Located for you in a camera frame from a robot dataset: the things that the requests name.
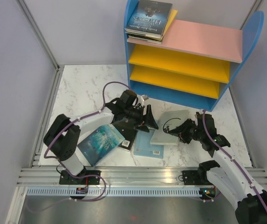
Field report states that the blue shelf with coloured boards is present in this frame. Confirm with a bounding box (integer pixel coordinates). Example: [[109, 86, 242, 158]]
[[124, 11, 264, 111]]

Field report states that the right aluminium frame post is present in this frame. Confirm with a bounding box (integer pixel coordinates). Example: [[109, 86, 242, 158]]
[[240, 0, 264, 30]]

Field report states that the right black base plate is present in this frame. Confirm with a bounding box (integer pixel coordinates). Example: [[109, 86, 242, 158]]
[[182, 170, 210, 186]]

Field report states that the green gold fantasy book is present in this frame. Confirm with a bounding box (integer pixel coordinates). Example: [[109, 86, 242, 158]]
[[128, 35, 162, 44]]

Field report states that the aluminium frame post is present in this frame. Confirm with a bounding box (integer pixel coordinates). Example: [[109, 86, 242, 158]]
[[240, 0, 264, 30], [16, 0, 60, 71]]

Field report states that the aluminium mounting rail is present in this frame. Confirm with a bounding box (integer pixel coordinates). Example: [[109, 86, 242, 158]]
[[16, 166, 267, 187]]

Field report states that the teal blue book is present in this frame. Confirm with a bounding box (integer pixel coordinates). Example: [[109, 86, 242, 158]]
[[77, 124, 125, 167]]

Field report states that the dark Wuthering Heights book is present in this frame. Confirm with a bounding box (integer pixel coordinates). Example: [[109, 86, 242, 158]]
[[125, 0, 173, 39]]

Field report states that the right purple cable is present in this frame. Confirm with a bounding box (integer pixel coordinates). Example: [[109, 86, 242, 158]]
[[202, 109, 267, 224]]

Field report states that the black notebook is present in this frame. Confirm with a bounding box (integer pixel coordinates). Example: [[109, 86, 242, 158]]
[[113, 118, 137, 152]]

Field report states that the yellow paperback book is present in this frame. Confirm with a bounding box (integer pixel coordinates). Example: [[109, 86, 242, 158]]
[[125, 9, 178, 36]]

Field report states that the light blue slotted cable duct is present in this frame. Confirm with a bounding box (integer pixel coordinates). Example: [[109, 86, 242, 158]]
[[27, 186, 214, 197]]

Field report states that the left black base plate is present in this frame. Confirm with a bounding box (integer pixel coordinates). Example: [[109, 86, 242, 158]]
[[59, 170, 101, 186]]

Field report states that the light blue thin book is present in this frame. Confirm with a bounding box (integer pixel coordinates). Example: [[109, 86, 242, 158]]
[[133, 130, 164, 159]]

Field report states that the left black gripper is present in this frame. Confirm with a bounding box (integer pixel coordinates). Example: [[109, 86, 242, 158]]
[[124, 104, 158, 133]]

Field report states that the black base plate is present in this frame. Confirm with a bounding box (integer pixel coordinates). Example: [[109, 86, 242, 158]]
[[59, 170, 101, 186], [182, 170, 210, 186]]

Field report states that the left aluminium frame post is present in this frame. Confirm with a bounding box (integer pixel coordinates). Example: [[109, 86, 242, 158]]
[[16, 0, 60, 71]]

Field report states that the grey book with G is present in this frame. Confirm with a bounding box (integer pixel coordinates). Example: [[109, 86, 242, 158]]
[[150, 110, 189, 146]]

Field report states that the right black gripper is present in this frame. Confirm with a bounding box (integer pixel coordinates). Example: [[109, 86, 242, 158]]
[[167, 118, 204, 144]]

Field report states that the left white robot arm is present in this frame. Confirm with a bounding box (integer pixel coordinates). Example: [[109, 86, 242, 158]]
[[43, 90, 158, 184]]

